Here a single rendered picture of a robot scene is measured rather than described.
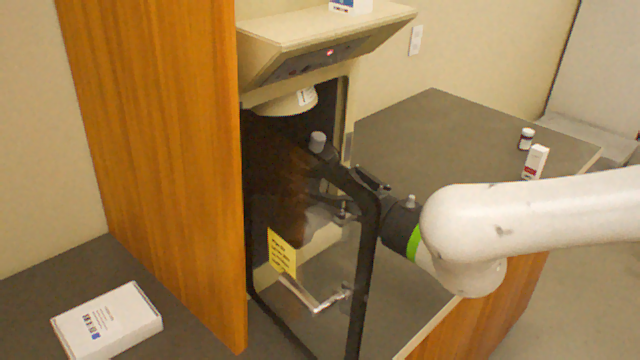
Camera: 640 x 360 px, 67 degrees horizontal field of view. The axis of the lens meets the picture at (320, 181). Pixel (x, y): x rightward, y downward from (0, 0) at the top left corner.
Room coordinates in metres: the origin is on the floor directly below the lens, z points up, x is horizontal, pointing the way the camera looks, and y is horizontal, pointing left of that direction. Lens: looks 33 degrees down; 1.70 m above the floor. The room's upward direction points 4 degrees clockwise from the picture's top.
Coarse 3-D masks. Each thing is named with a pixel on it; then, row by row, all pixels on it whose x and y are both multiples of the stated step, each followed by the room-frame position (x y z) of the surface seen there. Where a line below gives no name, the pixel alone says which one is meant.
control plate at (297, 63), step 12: (324, 48) 0.70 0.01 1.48; (336, 48) 0.74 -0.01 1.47; (348, 48) 0.78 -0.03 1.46; (288, 60) 0.65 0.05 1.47; (300, 60) 0.68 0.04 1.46; (312, 60) 0.72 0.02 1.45; (324, 60) 0.76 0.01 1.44; (336, 60) 0.80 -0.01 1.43; (276, 72) 0.67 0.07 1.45; (288, 72) 0.70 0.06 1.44; (264, 84) 0.69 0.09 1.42
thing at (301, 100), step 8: (304, 88) 0.85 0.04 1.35; (312, 88) 0.87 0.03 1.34; (280, 96) 0.81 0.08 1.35; (288, 96) 0.82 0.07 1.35; (296, 96) 0.83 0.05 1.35; (304, 96) 0.84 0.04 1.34; (312, 96) 0.86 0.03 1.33; (264, 104) 0.80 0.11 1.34; (272, 104) 0.80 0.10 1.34; (280, 104) 0.81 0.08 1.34; (288, 104) 0.81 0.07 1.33; (296, 104) 0.82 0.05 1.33; (304, 104) 0.83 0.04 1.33; (312, 104) 0.85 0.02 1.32; (256, 112) 0.80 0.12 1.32; (264, 112) 0.80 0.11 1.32; (272, 112) 0.80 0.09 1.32; (280, 112) 0.80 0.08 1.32; (288, 112) 0.81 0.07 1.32; (296, 112) 0.81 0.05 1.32
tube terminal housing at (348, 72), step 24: (240, 0) 0.70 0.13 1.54; (264, 0) 0.74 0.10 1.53; (288, 0) 0.77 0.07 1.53; (312, 0) 0.81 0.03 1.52; (312, 72) 0.82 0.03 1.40; (336, 72) 0.87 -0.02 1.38; (240, 96) 0.70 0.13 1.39; (264, 96) 0.74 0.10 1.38; (336, 120) 0.92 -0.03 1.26; (336, 144) 0.92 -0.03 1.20
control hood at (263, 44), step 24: (240, 24) 0.68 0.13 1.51; (264, 24) 0.69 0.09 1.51; (288, 24) 0.70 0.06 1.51; (312, 24) 0.71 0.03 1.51; (336, 24) 0.71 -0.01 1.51; (360, 24) 0.73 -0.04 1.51; (384, 24) 0.78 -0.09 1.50; (240, 48) 0.66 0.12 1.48; (264, 48) 0.63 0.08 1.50; (288, 48) 0.62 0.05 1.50; (312, 48) 0.67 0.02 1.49; (360, 48) 0.82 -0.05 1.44; (240, 72) 0.66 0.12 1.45; (264, 72) 0.64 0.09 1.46
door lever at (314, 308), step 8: (280, 280) 0.50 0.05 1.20; (288, 280) 0.49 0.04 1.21; (288, 288) 0.49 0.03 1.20; (296, 288) 0.48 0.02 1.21; (336, 288) 0.48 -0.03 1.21; (296, 296) 0.47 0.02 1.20; (304, 296) 0.47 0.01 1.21; (312, 296) 0.47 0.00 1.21; (336, 296) 0.47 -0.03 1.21; (344, 296) 0.47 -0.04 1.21; (304, 304) 0.46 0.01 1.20; (312, 304) 0.45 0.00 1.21; (320, 304) 0.45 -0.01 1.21; (328, 304) 0.46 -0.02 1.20; (312, 312) 0.44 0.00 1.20; (320, 312) 0.45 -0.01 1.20
